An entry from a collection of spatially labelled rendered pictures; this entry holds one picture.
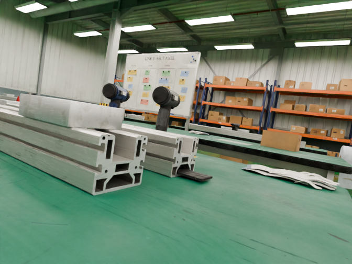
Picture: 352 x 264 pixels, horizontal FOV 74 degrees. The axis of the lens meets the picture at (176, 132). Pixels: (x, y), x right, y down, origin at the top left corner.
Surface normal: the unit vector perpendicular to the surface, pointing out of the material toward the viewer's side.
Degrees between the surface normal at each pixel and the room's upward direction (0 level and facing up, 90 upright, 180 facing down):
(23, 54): 90
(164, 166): 90
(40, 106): 90
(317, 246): 0
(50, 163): 90
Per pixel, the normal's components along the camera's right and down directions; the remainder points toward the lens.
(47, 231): 0.15, -0.99
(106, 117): 0.83, 0.15
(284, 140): -0.59, -0.07
